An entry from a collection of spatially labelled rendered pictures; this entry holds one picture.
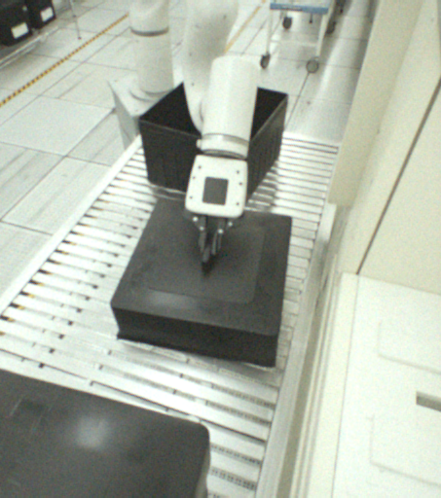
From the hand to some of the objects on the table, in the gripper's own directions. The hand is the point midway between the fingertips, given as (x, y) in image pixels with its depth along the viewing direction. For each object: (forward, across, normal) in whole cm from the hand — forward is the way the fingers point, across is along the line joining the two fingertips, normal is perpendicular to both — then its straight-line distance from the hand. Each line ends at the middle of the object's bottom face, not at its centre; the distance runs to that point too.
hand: (210, 243), depth 71 cm
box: (+43, +7, +25) cm, 50 cm away
